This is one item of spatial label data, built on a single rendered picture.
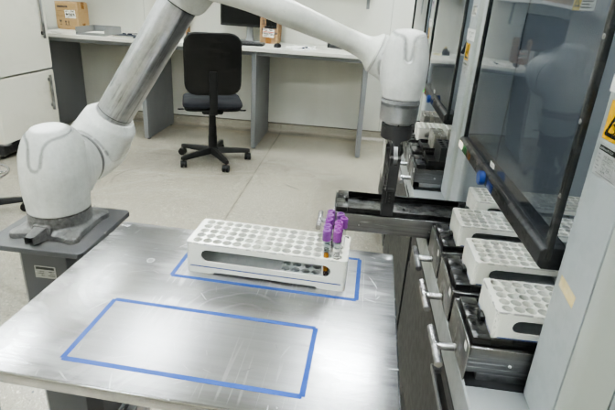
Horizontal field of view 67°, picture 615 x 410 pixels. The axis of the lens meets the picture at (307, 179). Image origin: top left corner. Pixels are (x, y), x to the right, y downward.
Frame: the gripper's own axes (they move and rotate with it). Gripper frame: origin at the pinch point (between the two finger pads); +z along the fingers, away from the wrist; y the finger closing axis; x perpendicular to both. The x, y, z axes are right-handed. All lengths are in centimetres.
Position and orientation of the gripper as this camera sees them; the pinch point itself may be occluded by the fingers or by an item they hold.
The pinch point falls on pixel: (387, 199)
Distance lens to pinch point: 120.5
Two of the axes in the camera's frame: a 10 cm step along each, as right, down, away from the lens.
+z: -0.6, 9.3, 3.6
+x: -9.9, -0.9, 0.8
